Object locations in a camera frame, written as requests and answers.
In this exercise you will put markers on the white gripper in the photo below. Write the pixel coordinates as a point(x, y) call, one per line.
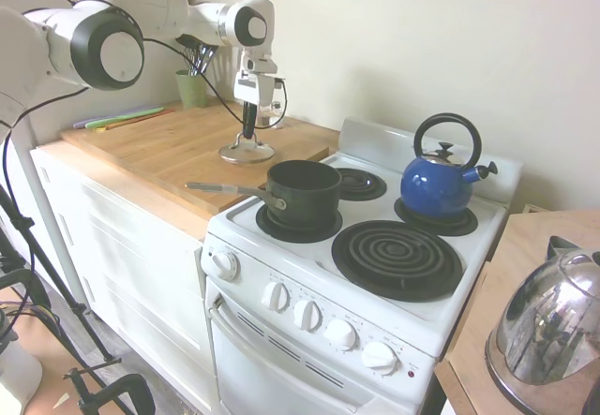
point(253, 87)

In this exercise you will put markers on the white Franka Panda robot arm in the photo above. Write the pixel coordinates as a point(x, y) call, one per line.
point(117, 26)

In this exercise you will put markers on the black coil burner under pot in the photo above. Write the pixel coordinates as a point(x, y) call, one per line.
point(300, 233)

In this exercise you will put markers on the glass pepper shaker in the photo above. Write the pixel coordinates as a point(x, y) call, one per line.
point(266, 114)

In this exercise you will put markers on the glass salt shaker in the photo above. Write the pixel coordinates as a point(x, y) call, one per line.
point(279, 114)

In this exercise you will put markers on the green utensil holder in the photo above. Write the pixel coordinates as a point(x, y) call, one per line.
point(191, 89)

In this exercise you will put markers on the dark kitchen utensil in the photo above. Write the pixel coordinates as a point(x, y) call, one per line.
point(208, 59)

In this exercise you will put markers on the large wooden butcher block board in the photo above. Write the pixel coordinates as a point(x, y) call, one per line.
point(173, 152)

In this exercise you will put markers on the metal whisk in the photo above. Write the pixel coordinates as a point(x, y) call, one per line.
point(192, 59)

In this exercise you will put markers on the red orange flat utensil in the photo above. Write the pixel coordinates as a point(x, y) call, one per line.
point(140, 118)

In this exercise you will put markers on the green flat utensil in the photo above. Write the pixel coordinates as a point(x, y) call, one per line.
point(126, 116)

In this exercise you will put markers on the small black coil burner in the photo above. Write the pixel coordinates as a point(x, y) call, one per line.
point(361, 183)

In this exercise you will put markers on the white oven control knob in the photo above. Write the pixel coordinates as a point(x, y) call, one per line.
point(226, 265)

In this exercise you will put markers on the purple flat utensil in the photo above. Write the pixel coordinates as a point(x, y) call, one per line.
point(84, 124)

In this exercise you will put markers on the white burner knob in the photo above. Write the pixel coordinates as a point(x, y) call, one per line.
point(276, 296)
point(340, 333)
point(308, 315)
point(380, 358)

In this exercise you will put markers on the white base cabinet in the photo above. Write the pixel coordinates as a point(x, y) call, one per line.
point(131, 270)

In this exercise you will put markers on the large black coil burner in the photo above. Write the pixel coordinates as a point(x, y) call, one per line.
point(396, 260)

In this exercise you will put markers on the white stand pole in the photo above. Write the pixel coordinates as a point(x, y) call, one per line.
point(51, 218)

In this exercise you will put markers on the black coil burner under kettle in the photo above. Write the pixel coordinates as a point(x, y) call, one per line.
point(461, 225)

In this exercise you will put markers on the white electric stove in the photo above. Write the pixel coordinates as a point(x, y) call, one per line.
point(300, 363)

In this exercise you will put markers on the black tripod stand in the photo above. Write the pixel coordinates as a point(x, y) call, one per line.
point(42, 265)

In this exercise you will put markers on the black clamp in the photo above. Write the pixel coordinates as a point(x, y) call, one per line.
point(117, 389)

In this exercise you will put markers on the white plastic jug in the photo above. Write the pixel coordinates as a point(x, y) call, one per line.
point(16, 377)

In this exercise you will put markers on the shiny steel kettle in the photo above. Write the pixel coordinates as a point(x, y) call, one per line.
point(548, 321)

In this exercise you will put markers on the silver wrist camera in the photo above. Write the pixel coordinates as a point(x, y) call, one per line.
point(269, 79)

